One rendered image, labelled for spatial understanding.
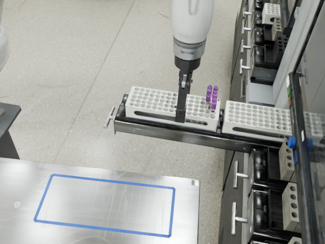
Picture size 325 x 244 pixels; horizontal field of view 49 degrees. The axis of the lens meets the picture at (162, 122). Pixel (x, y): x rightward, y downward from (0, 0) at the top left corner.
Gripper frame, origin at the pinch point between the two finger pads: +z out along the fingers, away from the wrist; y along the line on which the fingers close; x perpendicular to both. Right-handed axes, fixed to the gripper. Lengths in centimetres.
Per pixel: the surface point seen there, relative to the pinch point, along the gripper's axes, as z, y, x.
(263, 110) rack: -0.5, -2.8, 25.6
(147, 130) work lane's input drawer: 7.0, 6.7, -10.1
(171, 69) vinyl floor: 85, -129, -19
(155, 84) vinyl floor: 85, -108, -28
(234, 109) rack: -0.6, -1.2, 16.4
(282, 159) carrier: 0.9, 15.3, 31.0
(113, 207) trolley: 3.8, 38.1, -12.5
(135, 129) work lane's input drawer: 7.5, 6.7, -14.3
